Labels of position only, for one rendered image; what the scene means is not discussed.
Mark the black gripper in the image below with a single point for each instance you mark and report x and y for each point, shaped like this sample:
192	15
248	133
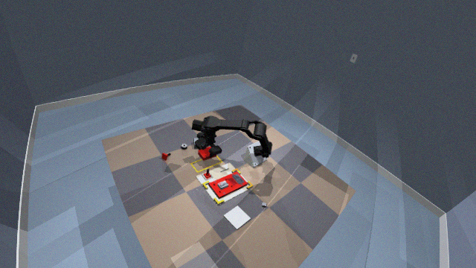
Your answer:
214	150

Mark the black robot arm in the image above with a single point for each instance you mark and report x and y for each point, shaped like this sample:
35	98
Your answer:
212	124

